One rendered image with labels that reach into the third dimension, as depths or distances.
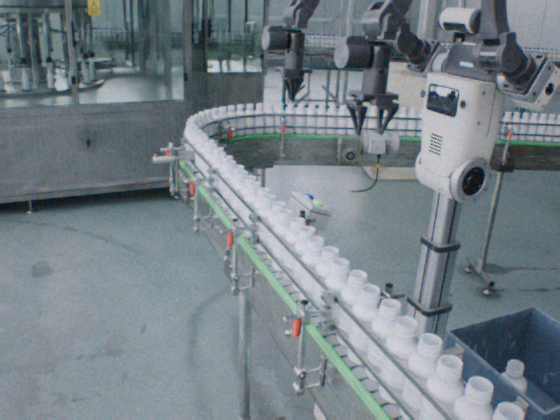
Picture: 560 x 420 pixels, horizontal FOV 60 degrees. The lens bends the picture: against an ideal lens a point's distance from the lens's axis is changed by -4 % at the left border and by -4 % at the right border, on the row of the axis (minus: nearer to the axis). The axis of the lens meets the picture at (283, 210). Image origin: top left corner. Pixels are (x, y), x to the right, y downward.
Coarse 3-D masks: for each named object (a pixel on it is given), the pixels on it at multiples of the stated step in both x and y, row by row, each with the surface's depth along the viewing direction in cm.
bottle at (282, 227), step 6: (282, 210) 134; (288, 210) 134; (282, 216) 132; (288, 216) 132; (282, 222) 132; (288, 222) 132; (276, 228) 133; (282, 228) 132; (288, 228) 132; (282, 234) 132; (276, 240) 133; (276, 246) 134; (282, 246) 133; (276, 252) 135; (282, 252) 134; (282, 258) 134; (282, 264) 135; (276, 270) 137
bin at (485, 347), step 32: (480, 320) 127; (512, 320) 132; (544, 320) 131; (448, 352) 117; (480, 352) 131; (512, 352) 137; (544, 352) 132; (512, 384) 104; (544, 384) 132; (544, 416) 96
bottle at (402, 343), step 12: (396, 324) 88; (408, 324) 89; (396, 336) 88; (408, 336) 86; (396, 348) 87; (408, 348) 87; (384, 360) 90; (408, 360) 87; (384, 372) 90; (396, 372) 88; (396, 384) 89; (384, 396) 91
